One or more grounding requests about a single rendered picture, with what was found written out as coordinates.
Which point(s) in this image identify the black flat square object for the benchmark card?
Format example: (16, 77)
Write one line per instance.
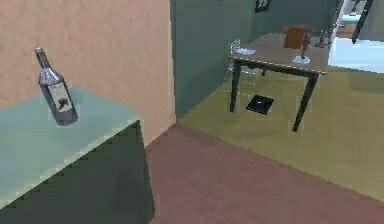
(260, 104)

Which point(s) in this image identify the white plate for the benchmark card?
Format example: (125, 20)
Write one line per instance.
(245, 51)

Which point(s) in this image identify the brown table black legs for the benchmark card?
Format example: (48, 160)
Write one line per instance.
(276, 55)

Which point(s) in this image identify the brown cardboard box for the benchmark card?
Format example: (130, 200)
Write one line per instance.
(294, 37)

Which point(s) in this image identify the dark green counter pale top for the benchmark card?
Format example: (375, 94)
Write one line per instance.
(66, 160)

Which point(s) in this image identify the dark wine bottle pale label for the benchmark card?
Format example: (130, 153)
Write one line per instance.
(56, 94)

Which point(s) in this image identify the black slanted pole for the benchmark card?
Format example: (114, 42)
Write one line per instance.
(362, 20)

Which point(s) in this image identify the dark framed wall picture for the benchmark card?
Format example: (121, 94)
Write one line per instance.
(262, 5)

